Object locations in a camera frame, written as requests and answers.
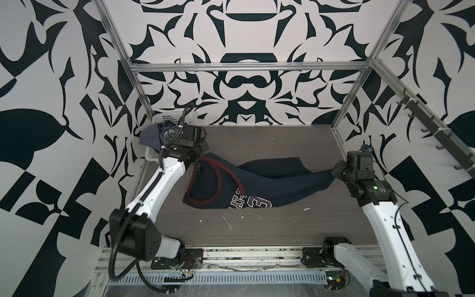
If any navy tank top red trim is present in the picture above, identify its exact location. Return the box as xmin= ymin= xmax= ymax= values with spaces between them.
xmin=183 ymin=153 xmax=335 ymax=209

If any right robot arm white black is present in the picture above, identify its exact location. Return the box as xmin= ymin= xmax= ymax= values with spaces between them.
xmin=322 ymin=145 xmax=448 ymax=297

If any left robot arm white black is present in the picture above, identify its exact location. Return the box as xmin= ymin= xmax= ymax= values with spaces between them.
xmin=110 ymin=124 xmax=209 ymax=264

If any grey blue printed tank top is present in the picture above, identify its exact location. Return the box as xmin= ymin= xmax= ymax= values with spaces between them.
xmin=139 ymin=124 xmax=180 ymax=152

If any white plastic laundry basket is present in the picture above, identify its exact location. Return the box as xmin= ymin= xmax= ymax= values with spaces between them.
xmin=145 ymin=110 xmax=197 ymax=163

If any small green circuit board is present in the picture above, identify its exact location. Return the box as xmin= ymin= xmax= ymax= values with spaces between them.
xmin=326 ymin=269 xmax=351 ymax=291

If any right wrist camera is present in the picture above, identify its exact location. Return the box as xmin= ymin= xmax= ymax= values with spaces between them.
xmin=359 ymin=144 xmax=374 ymax=153

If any black wall hook rack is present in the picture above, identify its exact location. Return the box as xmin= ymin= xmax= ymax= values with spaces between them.
xmin=396 ymin=89 xmax=475 ymax=179

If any aluminium frame enclosure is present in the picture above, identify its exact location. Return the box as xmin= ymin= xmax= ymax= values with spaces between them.
xmin=90 ymin=0 xmax=475 ymax=179

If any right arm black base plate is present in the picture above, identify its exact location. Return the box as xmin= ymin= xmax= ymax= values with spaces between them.
xmin=301 ymin=247 xmax=335 ymax=268

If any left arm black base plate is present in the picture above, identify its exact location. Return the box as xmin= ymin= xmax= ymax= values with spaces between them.
xmin=151 ymin=248 xmax=204 ymax=270

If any white slotted cable duct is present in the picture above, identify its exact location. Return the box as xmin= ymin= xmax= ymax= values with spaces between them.
xmin=105 ymin=272 xmax=327 ymax=286

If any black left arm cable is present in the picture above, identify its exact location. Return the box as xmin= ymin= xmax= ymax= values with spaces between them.
xmin=107 ymin=207 xmax=186 ymax=294

